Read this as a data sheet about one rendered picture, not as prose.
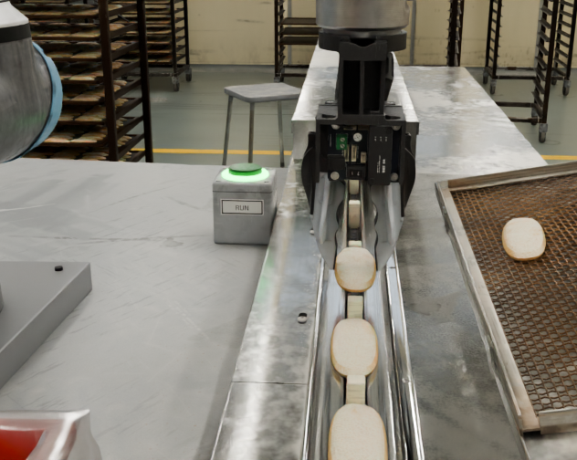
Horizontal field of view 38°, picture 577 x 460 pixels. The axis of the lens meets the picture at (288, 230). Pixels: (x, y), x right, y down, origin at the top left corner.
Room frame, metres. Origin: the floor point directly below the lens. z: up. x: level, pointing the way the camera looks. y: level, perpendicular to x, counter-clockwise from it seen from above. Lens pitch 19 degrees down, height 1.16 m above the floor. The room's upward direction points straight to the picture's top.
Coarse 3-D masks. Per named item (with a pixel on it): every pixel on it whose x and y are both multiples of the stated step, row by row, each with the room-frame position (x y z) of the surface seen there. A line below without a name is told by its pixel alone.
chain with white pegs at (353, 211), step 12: (348, 216) 0.98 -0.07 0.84; (348, 228) 0.93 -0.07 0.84; (348, 240) 0.89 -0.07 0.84; (348, 300) 0.66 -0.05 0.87; (360, 300) 0.66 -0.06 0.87; (348, 312) 0.66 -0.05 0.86; (360, 312) 0.66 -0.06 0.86; (348, 384) 0.52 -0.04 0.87; (360, 384) 0.52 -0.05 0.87; (348, 396) 0.52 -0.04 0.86; (360, 396) 0.52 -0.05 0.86
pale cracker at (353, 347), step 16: (352, 320) 0.64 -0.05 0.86; (336, 336) 0.62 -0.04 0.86; (352, 336) 0.61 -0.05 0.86; (368, 336) 0.61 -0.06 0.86; (336, 352) 0.59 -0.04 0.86; (352, 352) 0.58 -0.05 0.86; (368, 352) 0.59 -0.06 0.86; (336, 368) 0.57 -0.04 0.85; (352, 368) 0.56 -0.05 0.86; (368, 368) 0.57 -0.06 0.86
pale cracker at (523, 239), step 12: (504, 228) 0.75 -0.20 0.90; (516, 228) 0.74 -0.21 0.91; (528, 228) 0.74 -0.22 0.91; (540, 228) 0.74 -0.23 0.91; (504, 240) 0.72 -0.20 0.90; (516, 240) 0.71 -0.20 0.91; (528, 240) 0.70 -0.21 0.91; (540, 240) 0.71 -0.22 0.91; (516, 252) 0.69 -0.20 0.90; (528, 252) 0.69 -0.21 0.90; (540, 252) 0.69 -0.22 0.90
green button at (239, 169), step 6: (228, 168) 0.97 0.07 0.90; (234, 168) 0.96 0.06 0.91; (240, 168) 0.96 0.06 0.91; (246, 168) 0.96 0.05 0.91; (252, 168) 0.96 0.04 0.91; (258, 168) 0.96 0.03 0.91; (234, 174) 0.95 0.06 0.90; (240, 174) 0.95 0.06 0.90; (246, 174) 0.95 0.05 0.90; (252, 174) 0.95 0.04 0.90
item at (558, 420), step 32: (448, 192) 0.91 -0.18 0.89; (544, 192) 0.86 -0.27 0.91; (576, 192) 0.84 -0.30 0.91; (448, 224) 0.82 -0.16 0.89; (480, 224) 0.80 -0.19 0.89; (544, 224) 0.77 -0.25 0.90; (576, 224) 0.75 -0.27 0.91; (544, 256) 0.69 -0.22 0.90; (576, 256) 0.67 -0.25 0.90; (480, 288) 0.64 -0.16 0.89; (544, 288) 0.62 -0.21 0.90; (576, 288) 0.61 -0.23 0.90; (512, 320) 0.58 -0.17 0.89; (512, 352) 0.53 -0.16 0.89; (512, 384) 0.48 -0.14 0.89; (544, 384) 0.48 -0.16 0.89; (576, 384) 0.47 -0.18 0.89; (544, 416) 0.43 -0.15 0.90; (576, 416) 0.43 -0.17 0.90
